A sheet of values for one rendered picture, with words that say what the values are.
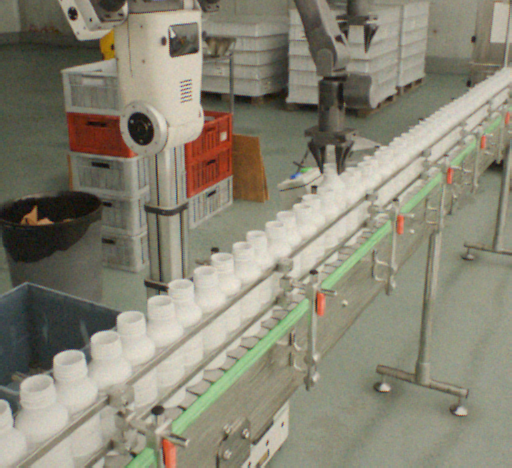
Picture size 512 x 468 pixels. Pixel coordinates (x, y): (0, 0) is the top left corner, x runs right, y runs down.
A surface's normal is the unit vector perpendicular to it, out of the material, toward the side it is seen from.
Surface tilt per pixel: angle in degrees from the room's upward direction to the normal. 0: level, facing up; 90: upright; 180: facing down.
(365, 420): 0
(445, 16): 90
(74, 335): 90
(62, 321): 90
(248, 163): 101
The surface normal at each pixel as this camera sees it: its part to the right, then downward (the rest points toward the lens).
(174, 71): 0.87, 0.17
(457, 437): 0.00, -0.94
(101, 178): -0.38, 0.31
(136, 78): -0.48, 0.47
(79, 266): 0.73, 0.29
